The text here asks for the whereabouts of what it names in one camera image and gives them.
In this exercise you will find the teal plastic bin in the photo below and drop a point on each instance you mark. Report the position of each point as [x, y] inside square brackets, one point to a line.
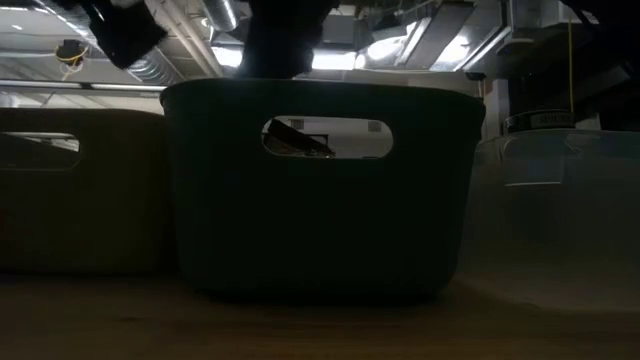
[320, 225]

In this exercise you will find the clear plastic bin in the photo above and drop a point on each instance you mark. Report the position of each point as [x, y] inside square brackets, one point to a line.
[575, 240]

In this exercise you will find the orange taco seasoning packet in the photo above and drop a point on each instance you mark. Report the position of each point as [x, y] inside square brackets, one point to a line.
[295, 142]

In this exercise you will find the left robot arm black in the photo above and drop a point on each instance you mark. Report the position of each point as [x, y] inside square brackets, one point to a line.
[125, 35]

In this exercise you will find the large silver ceiling duct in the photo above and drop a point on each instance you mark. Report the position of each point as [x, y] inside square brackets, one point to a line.
[155, 70]

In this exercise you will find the grey plastic bin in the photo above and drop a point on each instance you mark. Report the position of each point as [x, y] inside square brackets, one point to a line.
[85, 220]

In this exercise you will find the small silver ceiling duct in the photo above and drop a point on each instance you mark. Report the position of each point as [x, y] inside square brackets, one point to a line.
[220, 15]

